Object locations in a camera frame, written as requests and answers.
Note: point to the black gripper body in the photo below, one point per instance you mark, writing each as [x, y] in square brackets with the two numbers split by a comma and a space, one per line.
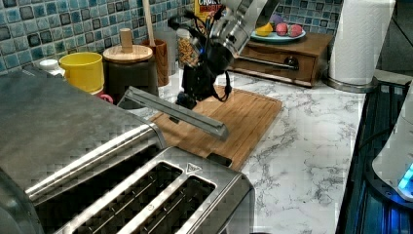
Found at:
[198, 81]

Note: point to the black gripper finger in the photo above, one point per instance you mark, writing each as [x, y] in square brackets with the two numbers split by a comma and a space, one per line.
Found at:
[185, 100]

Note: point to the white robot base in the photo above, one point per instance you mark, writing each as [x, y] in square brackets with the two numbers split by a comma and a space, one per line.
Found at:
[393, 164]

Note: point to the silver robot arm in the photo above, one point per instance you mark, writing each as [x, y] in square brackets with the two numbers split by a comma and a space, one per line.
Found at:
[231, 26]

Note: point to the stainless steel toaster oven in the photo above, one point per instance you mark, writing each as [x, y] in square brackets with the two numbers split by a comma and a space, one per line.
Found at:
[62, 149]

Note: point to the clear cereal jar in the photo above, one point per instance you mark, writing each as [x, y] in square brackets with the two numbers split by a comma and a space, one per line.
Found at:
[186, 52]

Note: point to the bamboo cutting board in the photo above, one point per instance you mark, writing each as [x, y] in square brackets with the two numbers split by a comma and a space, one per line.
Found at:
[246, 115]

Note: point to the brown wooden utensil holder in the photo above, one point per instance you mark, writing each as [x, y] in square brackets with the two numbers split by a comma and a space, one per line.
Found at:
[161, 58]

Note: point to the frosted plastic container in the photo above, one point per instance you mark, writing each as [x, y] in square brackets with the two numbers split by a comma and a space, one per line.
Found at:
[169, 36]

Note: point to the black canister with wooden lid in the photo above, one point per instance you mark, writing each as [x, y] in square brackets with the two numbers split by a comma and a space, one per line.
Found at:
[129, 65]

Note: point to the yellow cereal box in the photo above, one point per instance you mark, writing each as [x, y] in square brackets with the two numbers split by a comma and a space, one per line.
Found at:
[205, 9]

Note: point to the yellow lemon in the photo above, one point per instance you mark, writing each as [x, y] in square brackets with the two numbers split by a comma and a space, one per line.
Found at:
[264, 30]

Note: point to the light blue plate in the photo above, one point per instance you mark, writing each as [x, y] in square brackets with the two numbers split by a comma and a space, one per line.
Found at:
[273, 37]

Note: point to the pink mug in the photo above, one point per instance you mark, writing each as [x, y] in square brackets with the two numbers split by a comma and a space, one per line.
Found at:
[101, 94]

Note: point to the red apple left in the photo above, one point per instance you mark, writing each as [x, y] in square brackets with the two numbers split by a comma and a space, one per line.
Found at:
[281, 29]

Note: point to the red apple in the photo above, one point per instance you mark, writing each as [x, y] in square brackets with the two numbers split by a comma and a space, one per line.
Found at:
[281, 29]
[294, 30]

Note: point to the purple fruit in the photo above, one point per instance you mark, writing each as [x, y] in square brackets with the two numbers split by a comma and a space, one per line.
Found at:
[275, 19]

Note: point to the silver two-slot toaster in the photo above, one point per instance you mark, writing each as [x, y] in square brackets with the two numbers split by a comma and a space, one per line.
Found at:
[172, 192]

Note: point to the wooden drawer box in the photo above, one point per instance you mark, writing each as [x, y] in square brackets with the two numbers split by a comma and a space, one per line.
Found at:
[299, 61]

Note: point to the red apple right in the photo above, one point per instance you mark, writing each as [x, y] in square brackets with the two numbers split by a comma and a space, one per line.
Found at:
[294, 30]

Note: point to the yellow plastic cup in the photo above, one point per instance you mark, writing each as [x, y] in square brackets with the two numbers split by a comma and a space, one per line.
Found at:
[83, 70]

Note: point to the white bottle cap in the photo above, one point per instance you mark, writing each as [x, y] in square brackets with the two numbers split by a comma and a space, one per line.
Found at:
[51, 66]

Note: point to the white paper towel roll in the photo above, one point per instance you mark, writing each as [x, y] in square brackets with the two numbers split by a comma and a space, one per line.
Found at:
[358, 43]

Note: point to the wooden spoon handle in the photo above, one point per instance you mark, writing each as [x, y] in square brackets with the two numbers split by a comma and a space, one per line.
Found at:
[148, 20]

